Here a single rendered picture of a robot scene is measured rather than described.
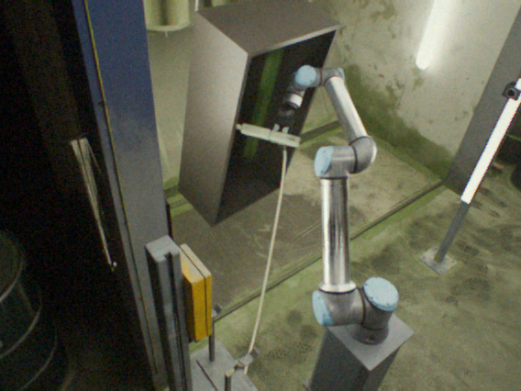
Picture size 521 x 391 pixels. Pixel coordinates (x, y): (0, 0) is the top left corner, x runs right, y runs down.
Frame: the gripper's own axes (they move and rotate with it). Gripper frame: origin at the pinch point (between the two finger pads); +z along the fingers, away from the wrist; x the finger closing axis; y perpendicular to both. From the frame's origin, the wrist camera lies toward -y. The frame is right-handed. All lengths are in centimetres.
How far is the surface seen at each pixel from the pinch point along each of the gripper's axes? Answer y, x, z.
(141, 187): -78, 17, 47
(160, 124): 83, 112, -8
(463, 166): 170, -112, -63
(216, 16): -45, 32, -34
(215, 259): 81, 35, 72
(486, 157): 58, -106, -38
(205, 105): -16.8, 35.5, -3.1
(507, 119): 38, -107, -55
